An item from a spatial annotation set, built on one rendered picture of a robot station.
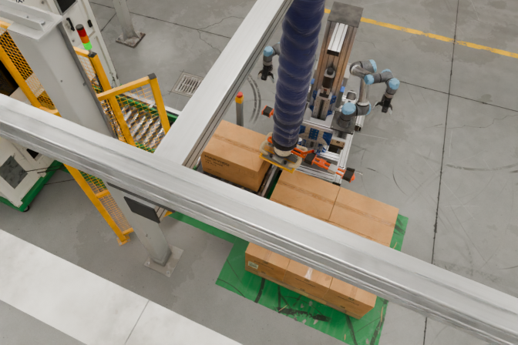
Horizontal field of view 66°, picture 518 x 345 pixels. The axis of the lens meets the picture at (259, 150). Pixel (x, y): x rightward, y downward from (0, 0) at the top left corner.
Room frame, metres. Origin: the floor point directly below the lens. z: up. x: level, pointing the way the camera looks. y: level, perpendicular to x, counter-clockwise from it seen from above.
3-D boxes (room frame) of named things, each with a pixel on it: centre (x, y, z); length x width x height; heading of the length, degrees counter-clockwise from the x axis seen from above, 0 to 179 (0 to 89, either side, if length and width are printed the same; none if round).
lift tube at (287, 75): (1.93, -0.21, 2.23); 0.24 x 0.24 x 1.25
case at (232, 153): (2.08, 0.21, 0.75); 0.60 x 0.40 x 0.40; 69
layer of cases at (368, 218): (1.43, -0.66, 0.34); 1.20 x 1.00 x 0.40; 69
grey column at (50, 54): (1.26, 0.92, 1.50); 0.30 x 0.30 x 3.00; 69
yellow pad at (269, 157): (1.84, -0.17, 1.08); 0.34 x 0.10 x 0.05; 63
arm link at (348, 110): (2.34, -0.80, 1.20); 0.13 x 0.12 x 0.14; 104
